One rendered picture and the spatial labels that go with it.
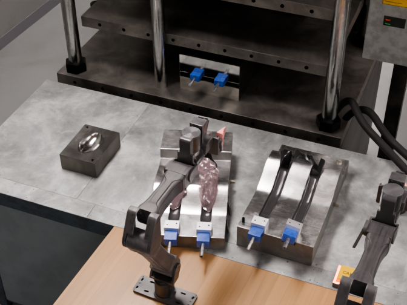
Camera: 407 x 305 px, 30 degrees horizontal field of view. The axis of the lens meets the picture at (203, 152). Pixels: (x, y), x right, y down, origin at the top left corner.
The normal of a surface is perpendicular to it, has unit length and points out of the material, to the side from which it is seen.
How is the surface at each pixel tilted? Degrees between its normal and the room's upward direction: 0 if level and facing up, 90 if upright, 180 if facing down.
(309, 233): 0
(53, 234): 90
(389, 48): 90
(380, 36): 90
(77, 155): 0
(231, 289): 0
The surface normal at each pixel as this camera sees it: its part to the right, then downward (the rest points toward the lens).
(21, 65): 0.00, -0.77
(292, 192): -0.15, -0.50
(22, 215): -0.37, 0.59
